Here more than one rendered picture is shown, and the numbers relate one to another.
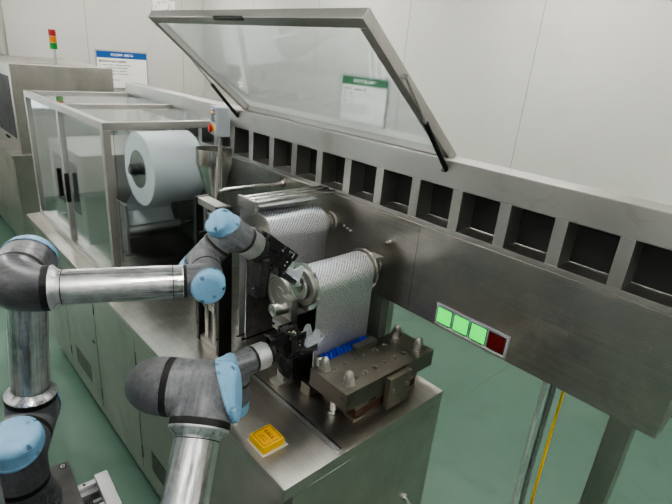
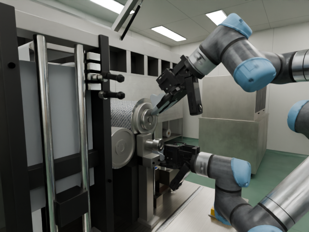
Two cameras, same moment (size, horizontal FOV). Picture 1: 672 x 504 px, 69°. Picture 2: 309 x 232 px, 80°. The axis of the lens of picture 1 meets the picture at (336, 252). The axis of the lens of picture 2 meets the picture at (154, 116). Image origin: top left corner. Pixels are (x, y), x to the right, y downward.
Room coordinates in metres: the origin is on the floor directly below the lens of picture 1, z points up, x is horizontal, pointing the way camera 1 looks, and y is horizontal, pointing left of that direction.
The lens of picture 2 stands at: (1.41, 0.73, 1.34)
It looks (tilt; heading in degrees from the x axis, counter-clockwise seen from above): 7 degrees down; 261
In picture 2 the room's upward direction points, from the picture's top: straight up
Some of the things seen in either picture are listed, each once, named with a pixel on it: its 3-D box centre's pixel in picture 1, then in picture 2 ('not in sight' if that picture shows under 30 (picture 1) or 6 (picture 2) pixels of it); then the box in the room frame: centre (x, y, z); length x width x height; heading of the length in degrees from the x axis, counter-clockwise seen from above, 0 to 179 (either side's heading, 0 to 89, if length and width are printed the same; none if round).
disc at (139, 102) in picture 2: (304, 286); (145, 118); (1.34, 0.09, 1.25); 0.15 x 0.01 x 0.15; 44
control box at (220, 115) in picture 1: (217, 120); not in sight; (1.75, 0.45, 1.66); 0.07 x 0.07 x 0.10; 32
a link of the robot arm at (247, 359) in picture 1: (235, 366); (229, 171); (1.10, 0.24, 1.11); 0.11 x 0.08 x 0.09; 134
